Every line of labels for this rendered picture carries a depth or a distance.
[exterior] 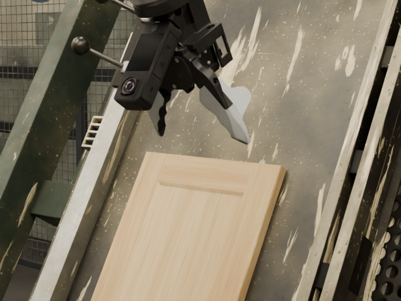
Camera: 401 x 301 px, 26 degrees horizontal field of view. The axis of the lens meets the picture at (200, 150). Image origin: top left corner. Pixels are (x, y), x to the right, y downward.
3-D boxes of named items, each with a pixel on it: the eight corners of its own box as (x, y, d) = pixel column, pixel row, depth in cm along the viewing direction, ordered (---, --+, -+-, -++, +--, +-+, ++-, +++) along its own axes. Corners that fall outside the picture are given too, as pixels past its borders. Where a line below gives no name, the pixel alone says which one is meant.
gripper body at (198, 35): (236, 64, 111) (208, -24, 106) (197, 97, 106) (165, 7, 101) (191, 63, 116) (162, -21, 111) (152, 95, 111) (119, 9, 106)
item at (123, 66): (125, 81, 177) (65, 52, 173) (132, 64, 178) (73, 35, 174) (131, 77, 174) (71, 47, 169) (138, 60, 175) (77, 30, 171)
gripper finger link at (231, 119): (280, 113, 109) (229, 60, 109) (254, 138, 105) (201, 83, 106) (267, 124, 111) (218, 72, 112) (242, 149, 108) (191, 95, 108)
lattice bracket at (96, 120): (90, 152, 178) (80, 146, 176) (102, 122, 180) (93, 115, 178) (104, 154, 176) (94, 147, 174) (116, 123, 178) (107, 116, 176)
